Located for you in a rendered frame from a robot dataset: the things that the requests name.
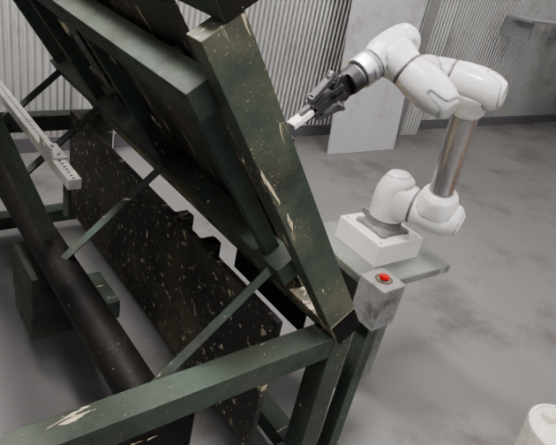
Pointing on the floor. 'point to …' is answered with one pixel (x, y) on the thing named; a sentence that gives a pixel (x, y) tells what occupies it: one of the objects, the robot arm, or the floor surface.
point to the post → (347, 385)
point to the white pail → (547, 426)
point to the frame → (187, 288)
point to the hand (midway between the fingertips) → (300, 117)
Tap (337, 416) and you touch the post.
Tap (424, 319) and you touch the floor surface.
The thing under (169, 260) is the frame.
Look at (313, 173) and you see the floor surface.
